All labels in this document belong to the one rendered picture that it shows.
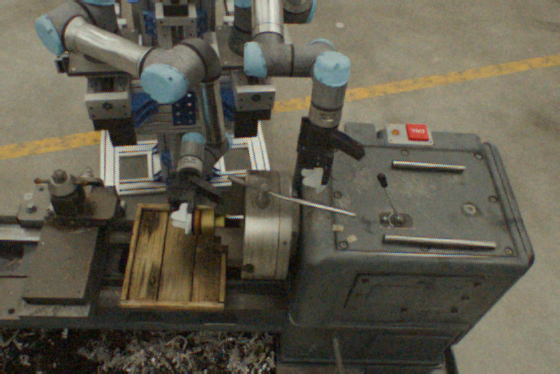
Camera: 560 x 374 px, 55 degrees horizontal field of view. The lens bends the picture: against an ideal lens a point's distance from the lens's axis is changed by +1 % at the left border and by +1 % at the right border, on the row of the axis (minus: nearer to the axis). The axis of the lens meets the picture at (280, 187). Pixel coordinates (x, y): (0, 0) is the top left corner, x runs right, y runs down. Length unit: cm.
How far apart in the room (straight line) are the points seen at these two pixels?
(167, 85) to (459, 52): 304
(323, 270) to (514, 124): 265
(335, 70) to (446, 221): 55
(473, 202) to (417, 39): 279
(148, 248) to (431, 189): 88
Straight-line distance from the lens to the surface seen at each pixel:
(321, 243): 134
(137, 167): 283
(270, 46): 124
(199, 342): 196
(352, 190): 145
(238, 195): 151
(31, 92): 364
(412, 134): 162
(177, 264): 171
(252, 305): 167
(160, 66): 148
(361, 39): 408
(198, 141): 170
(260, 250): 142
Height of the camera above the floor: 238
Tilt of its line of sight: 52 degrees down
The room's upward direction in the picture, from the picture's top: 9 degrees clockwise
